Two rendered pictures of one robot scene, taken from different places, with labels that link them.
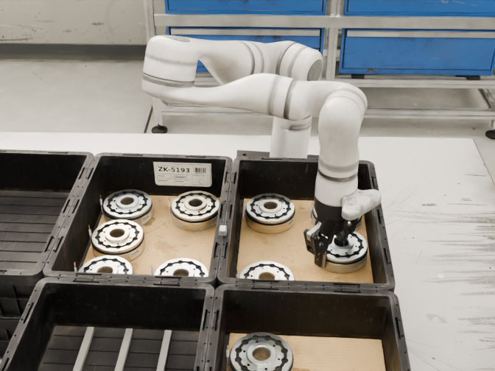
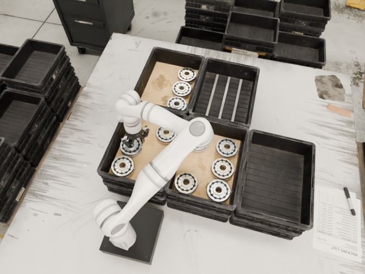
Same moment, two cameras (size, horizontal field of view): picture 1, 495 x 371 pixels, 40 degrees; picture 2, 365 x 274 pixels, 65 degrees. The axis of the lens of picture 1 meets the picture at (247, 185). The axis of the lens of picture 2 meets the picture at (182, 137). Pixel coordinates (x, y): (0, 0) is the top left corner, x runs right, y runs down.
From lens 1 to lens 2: 1.68 m
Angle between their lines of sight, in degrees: 86
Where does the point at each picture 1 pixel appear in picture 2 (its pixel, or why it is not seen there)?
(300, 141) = not seen: hidden behind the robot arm
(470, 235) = (54, 187)
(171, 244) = (199, 168)
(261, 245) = not seen: hidden behind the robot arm
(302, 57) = (109, 201)
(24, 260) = (260, 170)
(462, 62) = not seen: outside the picture
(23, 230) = (265, 191)
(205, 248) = (185, 162)
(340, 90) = (126, 99)
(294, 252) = (149, 153)
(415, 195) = (59, 224)
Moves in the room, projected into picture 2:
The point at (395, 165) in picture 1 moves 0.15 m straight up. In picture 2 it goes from (50, 258) to (36, 252)
